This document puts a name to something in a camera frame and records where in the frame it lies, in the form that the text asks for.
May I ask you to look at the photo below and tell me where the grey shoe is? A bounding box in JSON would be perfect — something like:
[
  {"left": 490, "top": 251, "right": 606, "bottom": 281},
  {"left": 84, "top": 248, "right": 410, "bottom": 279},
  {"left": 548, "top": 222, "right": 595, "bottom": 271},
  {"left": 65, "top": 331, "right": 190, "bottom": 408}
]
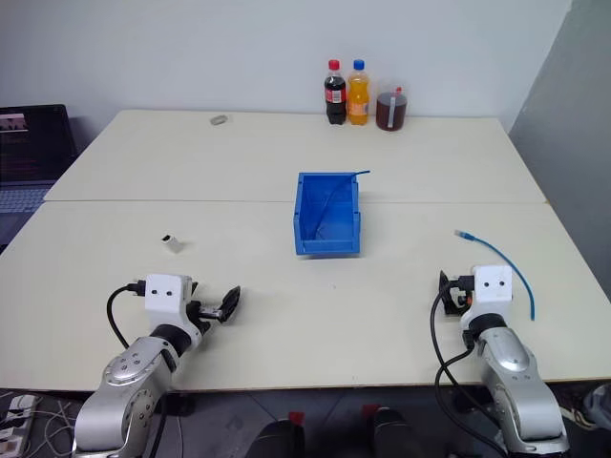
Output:
[{"left": 571, "top": 384, "right": 611, "bottom": 431}]

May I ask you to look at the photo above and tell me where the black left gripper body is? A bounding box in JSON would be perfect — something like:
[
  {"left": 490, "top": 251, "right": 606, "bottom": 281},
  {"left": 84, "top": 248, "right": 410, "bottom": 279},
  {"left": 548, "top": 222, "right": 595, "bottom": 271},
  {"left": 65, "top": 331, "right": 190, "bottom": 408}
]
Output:
[{"left": 188, "top": 299, "right": 224, "bottom": 336}]

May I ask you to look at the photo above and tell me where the orange soda bottle blue cap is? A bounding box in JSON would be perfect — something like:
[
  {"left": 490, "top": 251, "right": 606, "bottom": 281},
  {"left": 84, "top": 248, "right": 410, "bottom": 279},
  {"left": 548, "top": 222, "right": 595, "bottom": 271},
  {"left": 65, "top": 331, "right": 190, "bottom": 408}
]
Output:
[{"left": 347, "top": 58, "right": 371, "bottom": 127}]

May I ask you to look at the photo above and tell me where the clear jar dark liquid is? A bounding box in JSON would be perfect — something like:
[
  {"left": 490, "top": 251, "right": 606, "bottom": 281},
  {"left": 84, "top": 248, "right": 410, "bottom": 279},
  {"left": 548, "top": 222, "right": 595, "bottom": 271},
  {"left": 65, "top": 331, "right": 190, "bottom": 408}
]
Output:
[{"left": 374, "top": 79, "right": 411, "bottom": 133}]

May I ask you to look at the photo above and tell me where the blue Ethernet cable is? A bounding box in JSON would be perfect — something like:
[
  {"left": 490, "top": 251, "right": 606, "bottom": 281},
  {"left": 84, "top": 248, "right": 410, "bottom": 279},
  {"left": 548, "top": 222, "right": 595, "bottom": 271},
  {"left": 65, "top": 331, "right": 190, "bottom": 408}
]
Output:
[{"left": 453, "top": 229, "right": 537, "bottom": 322}]

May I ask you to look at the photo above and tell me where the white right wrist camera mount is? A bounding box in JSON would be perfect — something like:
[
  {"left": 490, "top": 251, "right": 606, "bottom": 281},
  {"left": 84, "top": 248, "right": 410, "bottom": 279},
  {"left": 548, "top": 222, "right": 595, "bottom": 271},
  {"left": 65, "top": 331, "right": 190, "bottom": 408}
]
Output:
[{"left": 464, "top": 264, "right": 514, "bottom": 331}]

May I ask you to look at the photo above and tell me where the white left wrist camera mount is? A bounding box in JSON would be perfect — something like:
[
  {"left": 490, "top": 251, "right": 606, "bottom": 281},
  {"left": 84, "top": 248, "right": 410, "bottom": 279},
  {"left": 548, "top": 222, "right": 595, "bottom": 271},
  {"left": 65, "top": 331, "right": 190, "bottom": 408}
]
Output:
[{"left": 143, "top": 273, "right": 201, "bottom": 345}]

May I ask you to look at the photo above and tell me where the cola bottle red cap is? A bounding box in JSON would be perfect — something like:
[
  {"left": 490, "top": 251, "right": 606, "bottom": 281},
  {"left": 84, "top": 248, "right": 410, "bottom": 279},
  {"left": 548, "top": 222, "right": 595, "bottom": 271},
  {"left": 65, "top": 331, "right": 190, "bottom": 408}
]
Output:
[{"left": 324, "top": 58, "right": 348, "bottom": 127}]

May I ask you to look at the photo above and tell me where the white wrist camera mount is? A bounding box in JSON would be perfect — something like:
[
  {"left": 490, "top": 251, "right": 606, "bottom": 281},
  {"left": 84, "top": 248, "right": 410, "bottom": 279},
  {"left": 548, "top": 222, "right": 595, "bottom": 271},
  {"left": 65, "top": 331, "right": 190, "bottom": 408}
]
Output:
[
  {"left": 464, "top": 264, "right": 514, "bottom": 331},
  {"left": 143, "top": 273, "right": 201, "bottom": 345}
]

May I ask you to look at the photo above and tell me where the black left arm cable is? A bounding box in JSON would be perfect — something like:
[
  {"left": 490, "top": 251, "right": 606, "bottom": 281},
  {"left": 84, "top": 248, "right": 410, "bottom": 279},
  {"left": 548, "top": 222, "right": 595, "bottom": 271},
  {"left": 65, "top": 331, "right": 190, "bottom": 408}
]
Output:
[{"left": 105, "top": 281, "right": 147, "bottom": 350}]

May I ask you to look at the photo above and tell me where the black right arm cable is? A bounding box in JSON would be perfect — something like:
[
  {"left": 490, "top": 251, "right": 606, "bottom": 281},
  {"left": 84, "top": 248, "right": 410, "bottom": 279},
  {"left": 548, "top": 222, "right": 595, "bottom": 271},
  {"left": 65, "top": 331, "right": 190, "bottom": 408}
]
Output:
[{"left": 429, "top": 289, "right": 508, "bottom": 457}]

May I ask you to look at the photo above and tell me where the thin blue cable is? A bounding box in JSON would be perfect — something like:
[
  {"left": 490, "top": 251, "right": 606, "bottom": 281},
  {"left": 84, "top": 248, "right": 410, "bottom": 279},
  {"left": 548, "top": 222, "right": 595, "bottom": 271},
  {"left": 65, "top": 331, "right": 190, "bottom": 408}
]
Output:
[{"left": 313, "top": 167, "right": 372, "bottom": 240}]

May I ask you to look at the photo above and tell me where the white power strip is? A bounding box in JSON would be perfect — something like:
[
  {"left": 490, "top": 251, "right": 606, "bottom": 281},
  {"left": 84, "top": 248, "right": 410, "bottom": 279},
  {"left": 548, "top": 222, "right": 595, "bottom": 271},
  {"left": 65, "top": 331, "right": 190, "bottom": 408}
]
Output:
[{"left": 0, "top": 392, "right": 40, "bottom": 455}]

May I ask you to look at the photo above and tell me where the black laptop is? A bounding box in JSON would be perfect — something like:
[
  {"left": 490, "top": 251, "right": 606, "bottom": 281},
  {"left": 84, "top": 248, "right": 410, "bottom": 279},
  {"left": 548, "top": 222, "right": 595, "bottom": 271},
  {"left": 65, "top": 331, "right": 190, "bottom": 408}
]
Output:
[{"left": 0, "top": 104, "right": 80, "bottom": 245}]

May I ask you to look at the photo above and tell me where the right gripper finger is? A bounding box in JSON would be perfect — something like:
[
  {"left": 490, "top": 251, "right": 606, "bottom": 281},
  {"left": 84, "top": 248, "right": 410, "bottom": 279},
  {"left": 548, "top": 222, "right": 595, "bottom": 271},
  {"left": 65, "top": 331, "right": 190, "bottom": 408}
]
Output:
[{"left": 438, "top": 270, "right": 453, "bottom": 317}]

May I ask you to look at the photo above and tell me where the blue plastic storage bin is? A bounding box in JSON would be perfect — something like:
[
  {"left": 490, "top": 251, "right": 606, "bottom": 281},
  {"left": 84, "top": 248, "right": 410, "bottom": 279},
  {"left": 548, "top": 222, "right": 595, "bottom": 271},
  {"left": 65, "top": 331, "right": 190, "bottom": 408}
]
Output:
[{"left": 291, "top": 171, "right": 363, "bottom": 258}]

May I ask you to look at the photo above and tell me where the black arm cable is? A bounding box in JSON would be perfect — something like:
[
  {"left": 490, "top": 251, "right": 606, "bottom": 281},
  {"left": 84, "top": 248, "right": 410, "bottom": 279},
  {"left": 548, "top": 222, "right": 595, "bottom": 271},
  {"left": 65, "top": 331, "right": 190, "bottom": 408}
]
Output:
[
  {"left": 105, "top": 281, "right": 147, "bottom": 350},
  {"left": 429, "top": 289, "right": 508, "bottom": 457}
]

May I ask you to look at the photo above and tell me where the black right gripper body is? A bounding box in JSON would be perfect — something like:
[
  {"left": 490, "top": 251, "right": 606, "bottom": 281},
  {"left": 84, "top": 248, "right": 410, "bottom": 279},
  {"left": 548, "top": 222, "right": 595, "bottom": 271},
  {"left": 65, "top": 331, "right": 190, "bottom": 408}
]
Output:
[{"left": 447, "top": 273, "right": 476, "bottom": 317}]

